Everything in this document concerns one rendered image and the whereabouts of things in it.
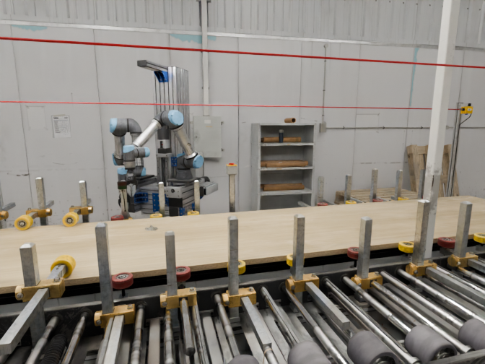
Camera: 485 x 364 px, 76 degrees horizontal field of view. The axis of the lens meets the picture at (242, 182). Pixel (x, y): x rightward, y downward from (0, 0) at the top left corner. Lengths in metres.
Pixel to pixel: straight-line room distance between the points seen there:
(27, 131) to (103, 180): 1.18
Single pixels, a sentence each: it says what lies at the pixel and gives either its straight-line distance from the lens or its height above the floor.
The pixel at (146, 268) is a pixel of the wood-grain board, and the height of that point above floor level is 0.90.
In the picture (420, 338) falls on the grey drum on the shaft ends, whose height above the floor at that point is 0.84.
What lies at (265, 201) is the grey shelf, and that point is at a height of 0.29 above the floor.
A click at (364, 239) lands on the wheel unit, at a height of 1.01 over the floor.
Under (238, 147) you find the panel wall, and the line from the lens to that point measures 4.90.
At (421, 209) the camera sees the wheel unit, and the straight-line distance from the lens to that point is 1.63.
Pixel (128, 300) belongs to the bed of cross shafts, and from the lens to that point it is 1.35.
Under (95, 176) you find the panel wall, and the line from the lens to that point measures 5.00.
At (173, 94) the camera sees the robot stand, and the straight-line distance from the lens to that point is 2.98.
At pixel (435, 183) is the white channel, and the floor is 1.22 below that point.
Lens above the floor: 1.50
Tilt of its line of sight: 10 degrees down
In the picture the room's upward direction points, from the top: straight up
